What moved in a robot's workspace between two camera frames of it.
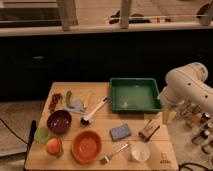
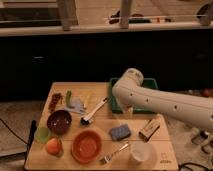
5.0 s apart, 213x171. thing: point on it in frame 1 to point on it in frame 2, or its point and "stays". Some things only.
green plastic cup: [42, 135] stays
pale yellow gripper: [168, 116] to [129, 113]
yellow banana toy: [86, 99] stays
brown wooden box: [149, 129] stays
